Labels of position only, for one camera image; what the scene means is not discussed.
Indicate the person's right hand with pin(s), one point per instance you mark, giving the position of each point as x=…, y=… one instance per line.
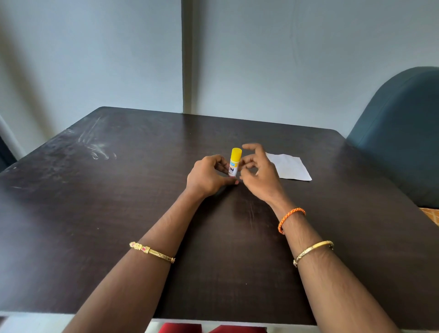
x=264, y=181

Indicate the person's left hand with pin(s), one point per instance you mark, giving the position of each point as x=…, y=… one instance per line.
x=204, y=178

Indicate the person's right fingers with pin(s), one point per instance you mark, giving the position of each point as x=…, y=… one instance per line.
x=251, y=161

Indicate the person's left fingers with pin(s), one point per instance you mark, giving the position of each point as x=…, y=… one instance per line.
x=221, y=168

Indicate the yellow capped glue stick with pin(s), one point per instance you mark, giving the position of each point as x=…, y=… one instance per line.
x=235, y=158

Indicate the person's right forearm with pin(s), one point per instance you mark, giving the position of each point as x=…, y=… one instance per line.
x=325, y=274

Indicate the person's left forearm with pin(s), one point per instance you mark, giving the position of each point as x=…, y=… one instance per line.
x=144, y=267

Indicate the white paper sheet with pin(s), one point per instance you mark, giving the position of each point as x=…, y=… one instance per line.
x=291, y=167

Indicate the plain gold bangle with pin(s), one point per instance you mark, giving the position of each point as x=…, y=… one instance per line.
x=310, y=249

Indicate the gold bangle with red stone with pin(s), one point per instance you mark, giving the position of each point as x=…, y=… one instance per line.
x=152, y=253

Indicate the dark teal upholstered chair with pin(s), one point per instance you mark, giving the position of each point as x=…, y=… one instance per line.
x=401, y=137

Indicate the red garment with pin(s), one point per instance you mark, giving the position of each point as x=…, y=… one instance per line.
x=181, y=328

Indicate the white pipe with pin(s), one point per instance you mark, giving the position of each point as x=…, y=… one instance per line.
x=10, y=137

